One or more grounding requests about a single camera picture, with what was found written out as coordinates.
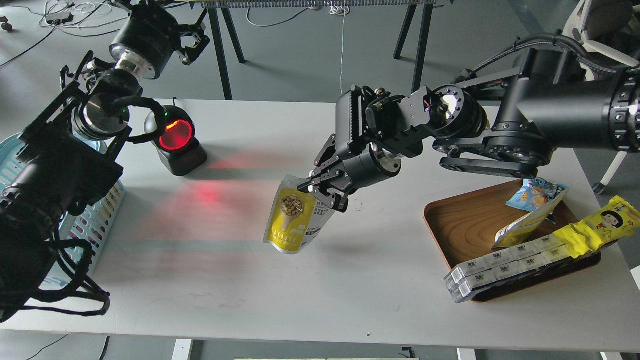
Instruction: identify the yellow white snack pouch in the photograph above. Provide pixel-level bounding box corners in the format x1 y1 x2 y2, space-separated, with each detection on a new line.
491 188 569 249

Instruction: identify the yellow nut snack pouch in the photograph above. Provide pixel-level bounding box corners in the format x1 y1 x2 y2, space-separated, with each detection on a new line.
262 174 335 255

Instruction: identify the yellow cartoon face snack bag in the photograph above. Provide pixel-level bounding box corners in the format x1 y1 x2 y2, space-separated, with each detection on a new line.
552 196 640 259

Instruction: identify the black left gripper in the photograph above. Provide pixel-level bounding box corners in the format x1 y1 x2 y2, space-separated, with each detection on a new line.
109 0 211 81

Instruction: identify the long silver snack box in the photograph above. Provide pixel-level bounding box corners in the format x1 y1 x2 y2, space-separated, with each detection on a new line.
443 234 568 285
443 246 571 303

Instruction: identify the blue snack bag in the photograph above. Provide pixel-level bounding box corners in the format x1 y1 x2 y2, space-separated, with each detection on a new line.
505 177 570 212

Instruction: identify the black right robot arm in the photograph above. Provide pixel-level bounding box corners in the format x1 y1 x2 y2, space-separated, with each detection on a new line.
297 34 639 213

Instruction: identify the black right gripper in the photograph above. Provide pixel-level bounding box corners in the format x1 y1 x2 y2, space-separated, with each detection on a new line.
298 134 402 213

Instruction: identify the black power adapter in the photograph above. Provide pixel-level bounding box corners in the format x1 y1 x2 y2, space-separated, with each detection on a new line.
45 11 74 26

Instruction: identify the black barcode scanner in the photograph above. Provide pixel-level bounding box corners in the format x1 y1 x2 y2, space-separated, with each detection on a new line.
153 105 208 177

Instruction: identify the black trestle table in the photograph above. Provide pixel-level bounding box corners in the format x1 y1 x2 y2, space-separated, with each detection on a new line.
199 0 439 92

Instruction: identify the light blue plastic basket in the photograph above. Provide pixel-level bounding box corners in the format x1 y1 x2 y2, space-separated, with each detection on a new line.
0 134 126 290

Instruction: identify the white hanging cable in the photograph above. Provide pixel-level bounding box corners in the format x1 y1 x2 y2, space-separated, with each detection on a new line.
330 4 351 98

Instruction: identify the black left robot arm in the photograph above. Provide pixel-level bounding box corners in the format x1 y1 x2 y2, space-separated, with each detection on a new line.
0 0 210 322

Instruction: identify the brown wooden tray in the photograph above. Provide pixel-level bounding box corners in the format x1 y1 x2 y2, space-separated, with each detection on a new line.
423 180 602 303

